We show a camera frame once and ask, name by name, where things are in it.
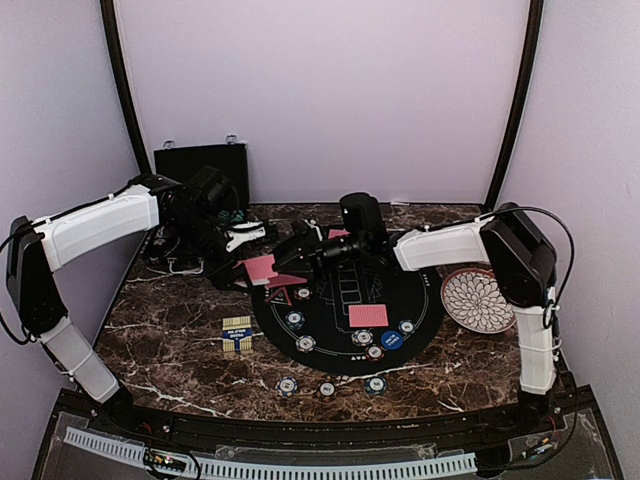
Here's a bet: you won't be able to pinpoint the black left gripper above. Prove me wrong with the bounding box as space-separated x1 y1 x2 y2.
168 211 254 292

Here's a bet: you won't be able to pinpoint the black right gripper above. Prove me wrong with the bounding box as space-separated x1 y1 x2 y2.
274 227 368 283

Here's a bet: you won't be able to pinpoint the red backed card deck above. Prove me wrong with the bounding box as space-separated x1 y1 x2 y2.
241 254 278 285

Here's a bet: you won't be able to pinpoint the brown chips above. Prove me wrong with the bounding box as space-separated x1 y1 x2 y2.
365 344 385 362
294 286 313 301

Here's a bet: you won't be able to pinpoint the red card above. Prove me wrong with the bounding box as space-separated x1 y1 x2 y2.
328 229 349 239
348 304 389 329
266 274 307 288

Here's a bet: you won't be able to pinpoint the green chips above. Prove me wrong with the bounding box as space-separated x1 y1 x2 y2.
284 311 305 331
398 319 416 335

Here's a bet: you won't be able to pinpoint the blue small blind button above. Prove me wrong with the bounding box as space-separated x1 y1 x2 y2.
380 330 404 351

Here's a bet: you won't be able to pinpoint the blue white chip stack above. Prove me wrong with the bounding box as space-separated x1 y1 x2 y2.
276 376 298 398

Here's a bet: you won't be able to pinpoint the brown white chip stack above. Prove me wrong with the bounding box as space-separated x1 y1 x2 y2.
316 381 336 400

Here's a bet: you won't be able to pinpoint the green blue chip stack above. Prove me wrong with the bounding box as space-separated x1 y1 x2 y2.
364 376 388 395

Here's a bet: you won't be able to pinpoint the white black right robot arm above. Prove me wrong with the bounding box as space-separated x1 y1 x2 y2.
273 194 559 434

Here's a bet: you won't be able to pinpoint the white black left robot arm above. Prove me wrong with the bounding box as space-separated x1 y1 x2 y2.
4 168 265 436

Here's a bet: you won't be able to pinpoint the black poker chip case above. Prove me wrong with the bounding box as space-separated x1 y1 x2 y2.
138 144 249 268

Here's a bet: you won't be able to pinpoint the green chip row right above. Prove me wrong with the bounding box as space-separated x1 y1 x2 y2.
218 209 246 226

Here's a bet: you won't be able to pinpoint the blue gold card box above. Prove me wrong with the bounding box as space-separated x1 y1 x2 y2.
222 316 253 354

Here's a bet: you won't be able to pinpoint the round black poker mat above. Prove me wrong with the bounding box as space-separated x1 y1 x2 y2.
250 223 446 376

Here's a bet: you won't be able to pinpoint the floral patterned ceramic plate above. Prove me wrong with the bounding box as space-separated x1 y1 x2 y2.
441 268 516 334

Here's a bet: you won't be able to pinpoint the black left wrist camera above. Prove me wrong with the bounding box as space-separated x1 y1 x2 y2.
189 166 235 212

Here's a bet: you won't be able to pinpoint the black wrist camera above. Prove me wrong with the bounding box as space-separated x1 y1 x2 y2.
339 192 387 240
189 166 235 212

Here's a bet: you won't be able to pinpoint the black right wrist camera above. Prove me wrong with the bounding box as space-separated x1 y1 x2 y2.
339 192 387 240

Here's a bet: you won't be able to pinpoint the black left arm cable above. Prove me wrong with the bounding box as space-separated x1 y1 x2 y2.
0 234 41 346

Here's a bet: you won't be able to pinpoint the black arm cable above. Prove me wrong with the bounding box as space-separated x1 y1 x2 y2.
489 205 576 321
0 234 41 346

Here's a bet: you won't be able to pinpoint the white slotted cable duct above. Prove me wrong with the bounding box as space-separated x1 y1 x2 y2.
63 427 478 479

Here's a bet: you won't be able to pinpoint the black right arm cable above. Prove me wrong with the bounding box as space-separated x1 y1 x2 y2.
489 205 576 321

